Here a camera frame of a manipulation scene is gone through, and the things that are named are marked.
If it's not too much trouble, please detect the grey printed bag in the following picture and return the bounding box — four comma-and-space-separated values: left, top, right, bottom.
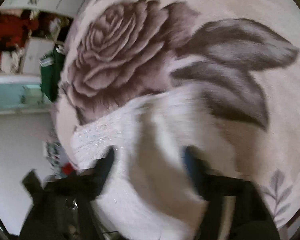
43, 142, 65, 179

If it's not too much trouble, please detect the red orange bag on floor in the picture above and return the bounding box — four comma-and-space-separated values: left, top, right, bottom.
61, 163, 76, 177

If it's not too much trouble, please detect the white drawer cabinet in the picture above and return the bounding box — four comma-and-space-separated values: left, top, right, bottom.
20, 37, 55, 76

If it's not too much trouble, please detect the white window sill shelf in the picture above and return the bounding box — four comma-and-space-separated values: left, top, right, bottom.
0, 73, 41, 84

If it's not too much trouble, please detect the green striped track jacket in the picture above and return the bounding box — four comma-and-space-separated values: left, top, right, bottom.
39, 45, 65, 102

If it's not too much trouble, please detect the white fluffy sweater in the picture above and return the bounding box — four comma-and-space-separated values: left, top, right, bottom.
72, 88, 205, 239

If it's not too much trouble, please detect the floral pink bed blanket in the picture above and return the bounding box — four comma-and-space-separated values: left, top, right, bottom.
56, 0, 300, 227

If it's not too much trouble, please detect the red clothes pile in wardrobe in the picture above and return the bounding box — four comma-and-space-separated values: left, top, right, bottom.
0, 13, 39, 60

